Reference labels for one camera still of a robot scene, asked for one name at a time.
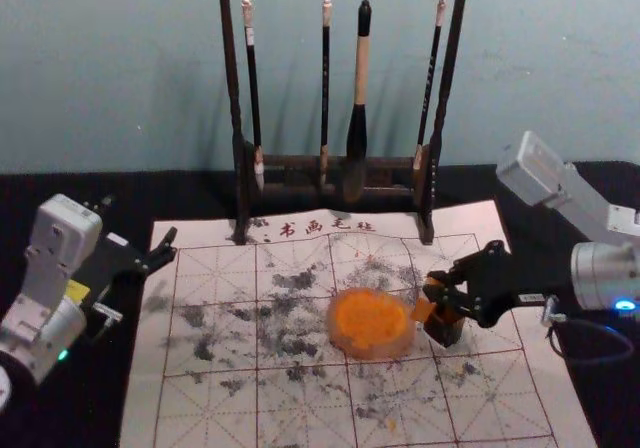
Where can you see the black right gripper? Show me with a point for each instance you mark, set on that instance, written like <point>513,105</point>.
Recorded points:
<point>505,288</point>

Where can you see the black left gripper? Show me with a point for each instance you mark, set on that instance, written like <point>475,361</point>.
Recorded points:
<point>117,263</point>

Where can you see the black ink stick orange wrap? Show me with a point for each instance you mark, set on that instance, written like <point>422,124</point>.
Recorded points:
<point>445,330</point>

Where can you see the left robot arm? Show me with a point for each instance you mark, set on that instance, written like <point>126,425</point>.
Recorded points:
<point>50,268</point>

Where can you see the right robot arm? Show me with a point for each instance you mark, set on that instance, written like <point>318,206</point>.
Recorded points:
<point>550,183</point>

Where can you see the round orange ink dish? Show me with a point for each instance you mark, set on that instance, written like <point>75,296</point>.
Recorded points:
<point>367,320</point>

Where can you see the dark wooden brush rack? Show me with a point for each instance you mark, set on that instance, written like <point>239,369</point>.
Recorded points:
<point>232,118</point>

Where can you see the black table cloth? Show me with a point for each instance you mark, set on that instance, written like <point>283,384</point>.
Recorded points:
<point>100,393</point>

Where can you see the thin black brush white tip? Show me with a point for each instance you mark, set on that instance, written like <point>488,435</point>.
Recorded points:
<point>252,78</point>

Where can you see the white felt mat red grid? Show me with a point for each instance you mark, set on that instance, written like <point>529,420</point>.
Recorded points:
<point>280,398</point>

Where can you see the thin black brush pale collar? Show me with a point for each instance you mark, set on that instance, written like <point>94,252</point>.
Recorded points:
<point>431,78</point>

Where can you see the thin black brush brown tip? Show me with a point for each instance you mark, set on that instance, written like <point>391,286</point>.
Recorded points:
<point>325,78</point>

